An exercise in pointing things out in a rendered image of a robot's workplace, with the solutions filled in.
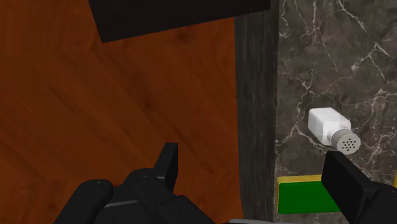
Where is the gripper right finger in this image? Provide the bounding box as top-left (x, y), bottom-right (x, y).
top-left (321, 150), bottom-right (397, 224)

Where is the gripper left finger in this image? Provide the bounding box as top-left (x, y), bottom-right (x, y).
top-left (52, 142), bottom-right (216, 224)

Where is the green and yellow sponge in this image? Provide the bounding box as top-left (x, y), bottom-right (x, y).
top-left (275, 174), bottom-right (342, 215)

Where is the white salt shaker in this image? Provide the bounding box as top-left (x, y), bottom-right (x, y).
top-left (307, 107), bottom-right (361, 155)

